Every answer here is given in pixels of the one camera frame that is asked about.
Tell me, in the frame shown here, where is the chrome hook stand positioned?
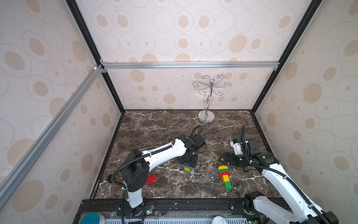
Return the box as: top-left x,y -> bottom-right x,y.
193,74 -> 232,124

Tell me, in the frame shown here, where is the green long lego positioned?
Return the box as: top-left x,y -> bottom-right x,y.
182,164 -> 194,169
218,169 -> 230,173

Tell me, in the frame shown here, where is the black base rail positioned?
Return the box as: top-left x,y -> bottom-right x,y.
73,198 -> 314,224

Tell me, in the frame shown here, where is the teal white round object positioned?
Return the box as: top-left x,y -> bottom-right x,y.
79,212 -> 106,224

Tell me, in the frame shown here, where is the green square lego front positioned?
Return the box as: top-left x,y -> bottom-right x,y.
224,181 -> 232,191

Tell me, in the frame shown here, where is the left slanted aluminium rail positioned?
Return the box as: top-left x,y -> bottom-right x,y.
1,64 -> 104,209

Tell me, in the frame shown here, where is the green long lego back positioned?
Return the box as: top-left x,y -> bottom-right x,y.
218,169 -> 230,173

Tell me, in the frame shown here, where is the red long lego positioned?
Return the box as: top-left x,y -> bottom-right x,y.
146,175 -> 157,185
219,172 -> 230,177

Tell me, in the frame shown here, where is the green long lego front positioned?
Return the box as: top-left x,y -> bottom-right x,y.
182,164 -> 194,169

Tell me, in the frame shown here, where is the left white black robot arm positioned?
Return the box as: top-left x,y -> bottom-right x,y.
107,125 -> 206,209

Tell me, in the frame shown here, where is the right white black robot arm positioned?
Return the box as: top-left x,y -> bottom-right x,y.
218,127 -> 339,224

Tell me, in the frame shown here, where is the horizontal aluminium rail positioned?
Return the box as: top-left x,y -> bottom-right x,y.
103,61 -> 280,69

